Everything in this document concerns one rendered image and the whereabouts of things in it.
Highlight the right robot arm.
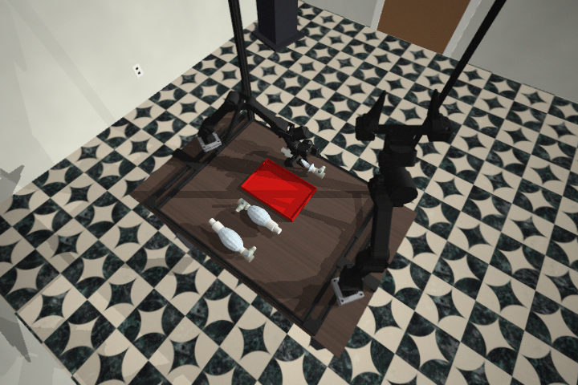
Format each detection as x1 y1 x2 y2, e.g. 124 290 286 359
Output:
197 91 312 156

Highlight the white resuscitator with pale blue bag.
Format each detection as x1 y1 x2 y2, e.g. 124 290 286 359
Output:
281 148 325 179

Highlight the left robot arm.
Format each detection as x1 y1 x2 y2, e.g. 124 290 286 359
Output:
338 140 418 298

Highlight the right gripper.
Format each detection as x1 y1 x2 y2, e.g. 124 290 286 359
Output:
284 140 308 168

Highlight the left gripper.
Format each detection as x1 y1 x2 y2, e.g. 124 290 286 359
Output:
356 89 454 145

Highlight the red tray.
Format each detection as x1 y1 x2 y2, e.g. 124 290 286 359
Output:
241 158 316 221

